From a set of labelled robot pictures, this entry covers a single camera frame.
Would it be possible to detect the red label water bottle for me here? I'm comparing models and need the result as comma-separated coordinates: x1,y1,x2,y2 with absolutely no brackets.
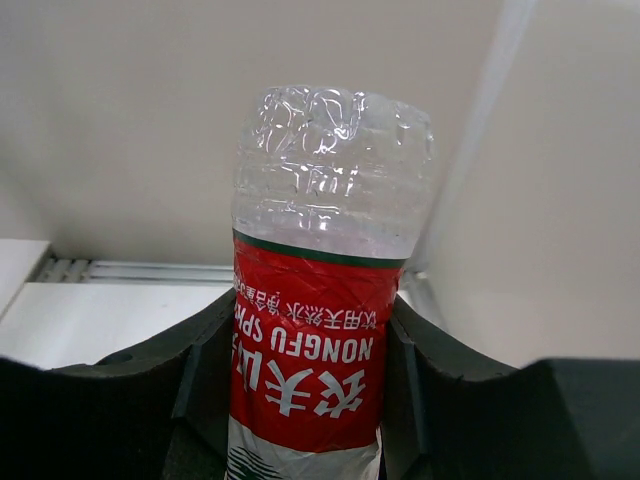
226,86,437,479

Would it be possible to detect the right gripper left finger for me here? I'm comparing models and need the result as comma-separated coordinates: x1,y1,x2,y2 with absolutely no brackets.
1,291,235,479

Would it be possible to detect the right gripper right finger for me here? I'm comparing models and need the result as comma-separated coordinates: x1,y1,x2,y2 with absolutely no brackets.
381,300,639,479

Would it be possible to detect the aluminium frame rail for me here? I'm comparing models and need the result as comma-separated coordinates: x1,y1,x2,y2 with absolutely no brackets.
29,252,451,321

